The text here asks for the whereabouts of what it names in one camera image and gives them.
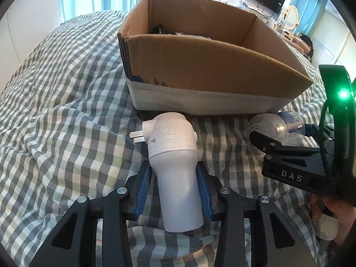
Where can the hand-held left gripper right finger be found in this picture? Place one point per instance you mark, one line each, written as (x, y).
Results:
(204, 189)

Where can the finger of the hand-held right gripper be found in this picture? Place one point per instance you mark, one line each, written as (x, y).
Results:
(313, 130)
(275, 144)

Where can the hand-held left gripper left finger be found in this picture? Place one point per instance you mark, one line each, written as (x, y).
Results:
(141, 186)

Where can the clear plastic bottle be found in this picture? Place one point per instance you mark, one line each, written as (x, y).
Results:
(278, 128)

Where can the brown cardboard box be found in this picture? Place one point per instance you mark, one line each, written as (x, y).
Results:
(211, 69)

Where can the small black glossy device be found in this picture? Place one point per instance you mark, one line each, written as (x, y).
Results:
(159, 29)

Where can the person's right hand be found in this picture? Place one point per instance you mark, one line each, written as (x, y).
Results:
(340, 217)

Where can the black bag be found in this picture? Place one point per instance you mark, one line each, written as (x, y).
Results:
(306, 46)

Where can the white slatted wardrobe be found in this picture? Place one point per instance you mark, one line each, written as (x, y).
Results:
(333, 41)

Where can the white dressing table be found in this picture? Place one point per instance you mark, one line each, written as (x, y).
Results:
(289, 37)

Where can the checked bed blanket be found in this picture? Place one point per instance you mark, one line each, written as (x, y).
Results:
(64, 103)

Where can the white oval mirror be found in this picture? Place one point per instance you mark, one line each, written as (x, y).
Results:
(290, 16)

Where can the teal curtain beside wardrobe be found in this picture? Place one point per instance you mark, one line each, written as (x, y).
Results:
(311, 2)

